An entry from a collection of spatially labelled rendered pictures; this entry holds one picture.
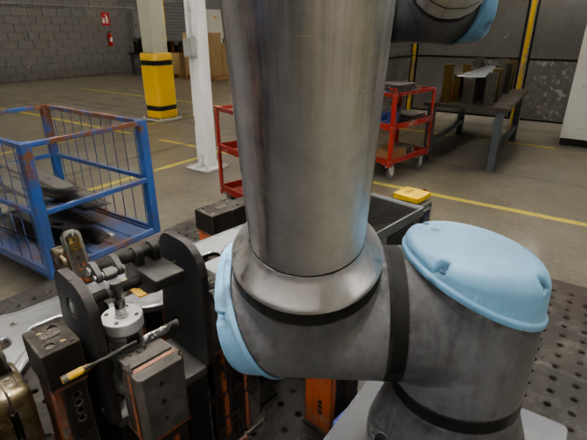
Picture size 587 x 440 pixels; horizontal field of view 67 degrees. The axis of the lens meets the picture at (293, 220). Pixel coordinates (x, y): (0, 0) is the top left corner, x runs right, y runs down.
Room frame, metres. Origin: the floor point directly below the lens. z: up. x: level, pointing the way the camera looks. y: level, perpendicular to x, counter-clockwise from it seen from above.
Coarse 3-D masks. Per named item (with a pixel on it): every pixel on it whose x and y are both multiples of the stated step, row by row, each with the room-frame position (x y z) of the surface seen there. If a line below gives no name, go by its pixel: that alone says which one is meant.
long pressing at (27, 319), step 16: (240, 224) 1.10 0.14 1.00; (208, 240) 1.00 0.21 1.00; (224, 240) 1.00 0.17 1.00; (96, 288) 0.78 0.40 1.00; (48, 304) 0.72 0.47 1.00; (112, 304) 0.72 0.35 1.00; (144, 304) 0.72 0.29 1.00; (160, 304) 0.72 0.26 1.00; (0, 320) 0.67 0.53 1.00; (16, 320) 0.67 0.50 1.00; (32, 320) 0.67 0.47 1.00; (48, 320) 0.67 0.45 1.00; (0, 336) 0.62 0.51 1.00; (16, 336) 0.62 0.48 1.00; (16, 352) 0.58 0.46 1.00
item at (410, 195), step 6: (396, 192) 0.91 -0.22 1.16; (402, 192) 0.91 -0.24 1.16; (408, 192) 0.91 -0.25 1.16; (414, 192) 0.91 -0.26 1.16; (420, 192) 0.91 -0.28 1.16; (426, 192) 0.91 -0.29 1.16; (402, 198) 0.89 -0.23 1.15; (408, 198) 0.88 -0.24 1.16; (414, 198) 0.87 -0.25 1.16; (420, 198) 0.88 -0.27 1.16; (426, 198) 0.90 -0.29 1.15
